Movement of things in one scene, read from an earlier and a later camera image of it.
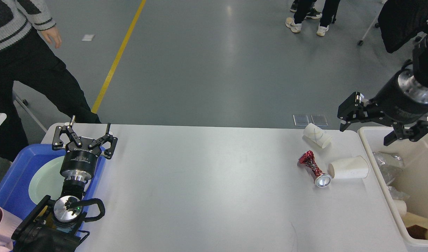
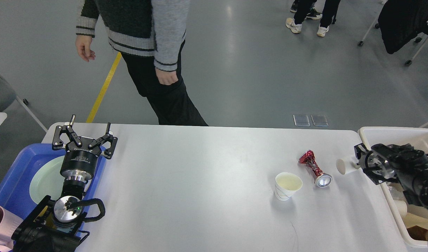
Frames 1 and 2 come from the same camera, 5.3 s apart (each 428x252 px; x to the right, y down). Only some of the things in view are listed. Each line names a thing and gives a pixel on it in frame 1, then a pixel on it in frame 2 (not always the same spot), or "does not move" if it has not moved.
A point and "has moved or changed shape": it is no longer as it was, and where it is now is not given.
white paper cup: x=321 y=137 -> x=286 y=183
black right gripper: x=404 y=100 -> x=388 y=168
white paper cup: x=356 y=167 has moved or changed shape
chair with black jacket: x=401 y=21 does not move
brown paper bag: x=420 y=227 does not move
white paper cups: x=401 y=205 does not move
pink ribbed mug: x=2 y=225 does not move
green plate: x=47 y=180 does not move
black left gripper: x=80 y=160 does not move
